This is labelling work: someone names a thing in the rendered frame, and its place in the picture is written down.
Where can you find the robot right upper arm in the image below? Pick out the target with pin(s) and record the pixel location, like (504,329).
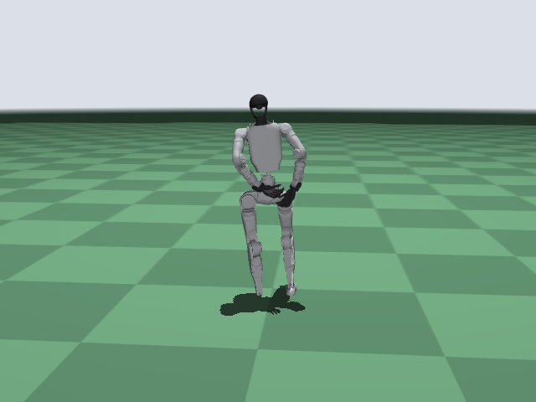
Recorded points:
(288,133)

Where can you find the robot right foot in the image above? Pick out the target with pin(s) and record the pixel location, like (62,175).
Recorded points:
(290,291)

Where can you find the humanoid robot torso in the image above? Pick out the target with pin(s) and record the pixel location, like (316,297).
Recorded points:
(264,143)

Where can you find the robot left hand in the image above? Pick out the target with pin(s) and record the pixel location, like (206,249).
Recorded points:
(268,190)

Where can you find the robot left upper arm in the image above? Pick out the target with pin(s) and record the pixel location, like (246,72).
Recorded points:
(238,158)

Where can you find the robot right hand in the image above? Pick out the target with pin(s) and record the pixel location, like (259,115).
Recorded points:
(288,196)

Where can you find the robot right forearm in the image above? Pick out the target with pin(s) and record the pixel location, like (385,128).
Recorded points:
(298,171)

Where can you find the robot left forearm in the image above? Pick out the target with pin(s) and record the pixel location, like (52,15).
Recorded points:
(250,178)

